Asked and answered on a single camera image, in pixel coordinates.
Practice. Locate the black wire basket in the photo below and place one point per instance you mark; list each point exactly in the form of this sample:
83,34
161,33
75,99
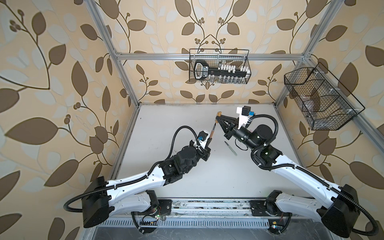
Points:
237,57
326,103

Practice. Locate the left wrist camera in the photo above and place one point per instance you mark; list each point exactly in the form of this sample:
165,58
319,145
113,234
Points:
203,139

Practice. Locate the black wire basket right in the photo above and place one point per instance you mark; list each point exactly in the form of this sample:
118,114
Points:
326,103

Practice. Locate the aluminium frame post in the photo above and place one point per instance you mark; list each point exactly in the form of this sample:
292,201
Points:
327,10
94,13

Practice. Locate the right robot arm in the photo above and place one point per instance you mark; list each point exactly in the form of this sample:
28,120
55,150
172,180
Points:
336,207

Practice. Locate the aluminium frame post left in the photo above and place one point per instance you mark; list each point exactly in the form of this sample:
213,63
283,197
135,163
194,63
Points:
94,13

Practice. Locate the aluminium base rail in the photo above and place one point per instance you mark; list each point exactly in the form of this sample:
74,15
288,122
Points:
210,208

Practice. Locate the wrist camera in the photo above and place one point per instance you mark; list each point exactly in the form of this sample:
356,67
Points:
245,115
203,139

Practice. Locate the aluminium frame post right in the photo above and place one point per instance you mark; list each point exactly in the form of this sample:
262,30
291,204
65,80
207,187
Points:
327,10

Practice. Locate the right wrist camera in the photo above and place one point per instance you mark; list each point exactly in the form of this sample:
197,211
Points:
245,115

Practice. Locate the orange pen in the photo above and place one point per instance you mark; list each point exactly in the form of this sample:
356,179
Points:
212,132

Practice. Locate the green pen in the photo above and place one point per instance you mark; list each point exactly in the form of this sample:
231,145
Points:
231,149

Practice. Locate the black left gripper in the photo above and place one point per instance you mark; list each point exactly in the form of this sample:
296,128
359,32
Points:
205,153

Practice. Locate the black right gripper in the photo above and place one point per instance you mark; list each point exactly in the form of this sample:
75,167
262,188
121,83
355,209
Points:
225,126

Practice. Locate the black wire basket back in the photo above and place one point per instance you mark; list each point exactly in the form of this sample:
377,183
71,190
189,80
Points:
237,57

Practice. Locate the black tool with sockets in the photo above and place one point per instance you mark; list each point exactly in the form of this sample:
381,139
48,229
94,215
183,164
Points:
202,70

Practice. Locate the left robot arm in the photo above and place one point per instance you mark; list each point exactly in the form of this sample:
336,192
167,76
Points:
103,198

